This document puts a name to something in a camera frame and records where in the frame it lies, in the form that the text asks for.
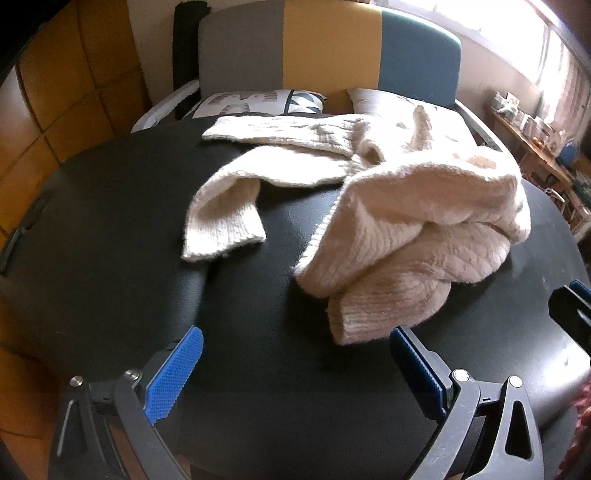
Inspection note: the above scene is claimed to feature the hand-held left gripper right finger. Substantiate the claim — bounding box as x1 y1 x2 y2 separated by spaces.
390 326 546 480

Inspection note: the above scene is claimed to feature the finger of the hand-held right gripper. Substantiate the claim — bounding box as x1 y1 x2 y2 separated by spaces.
549 280 591 357

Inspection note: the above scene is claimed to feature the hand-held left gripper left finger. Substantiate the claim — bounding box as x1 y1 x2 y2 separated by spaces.
48 326 204 480

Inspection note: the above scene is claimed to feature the cream knit sweater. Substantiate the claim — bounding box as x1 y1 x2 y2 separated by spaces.
182 105 532 346

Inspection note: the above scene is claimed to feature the person's pink patterned clothing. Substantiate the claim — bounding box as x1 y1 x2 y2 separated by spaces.
556 391 591 480

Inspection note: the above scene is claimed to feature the cluttered wooden desk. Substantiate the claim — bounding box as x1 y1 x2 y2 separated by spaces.
485 90 591 234

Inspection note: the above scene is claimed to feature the beige patterned curtain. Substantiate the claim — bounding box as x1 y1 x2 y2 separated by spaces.
549 25 591 144

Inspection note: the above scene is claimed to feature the deer print pillow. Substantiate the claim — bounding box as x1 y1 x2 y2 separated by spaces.
346 87 468 134

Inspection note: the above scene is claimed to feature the triangle print pillow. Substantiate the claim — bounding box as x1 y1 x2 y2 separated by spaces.
178 89 327 121

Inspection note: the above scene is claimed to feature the window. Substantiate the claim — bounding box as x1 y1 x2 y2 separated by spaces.
457 0 583 95

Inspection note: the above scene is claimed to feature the wooden wardrobe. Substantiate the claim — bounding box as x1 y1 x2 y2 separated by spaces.
0 0 158 278

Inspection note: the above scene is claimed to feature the grey yellow teal headboard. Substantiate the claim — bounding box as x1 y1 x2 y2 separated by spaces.
198 0 463 110

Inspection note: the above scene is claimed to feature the grey bed frame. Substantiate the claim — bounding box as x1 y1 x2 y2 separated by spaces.
454 99 509 154

